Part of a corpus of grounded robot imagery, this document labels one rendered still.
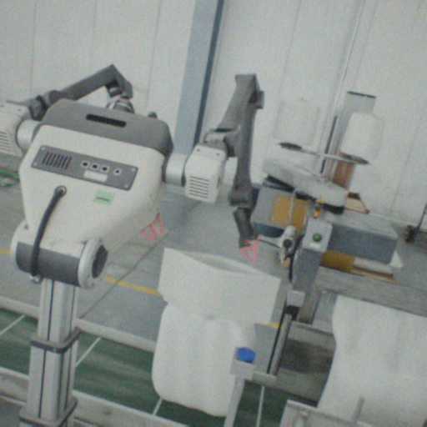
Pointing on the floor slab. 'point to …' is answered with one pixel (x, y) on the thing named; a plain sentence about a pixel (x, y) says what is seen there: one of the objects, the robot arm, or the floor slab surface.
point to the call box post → (233, 402)
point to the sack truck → (416, 234)
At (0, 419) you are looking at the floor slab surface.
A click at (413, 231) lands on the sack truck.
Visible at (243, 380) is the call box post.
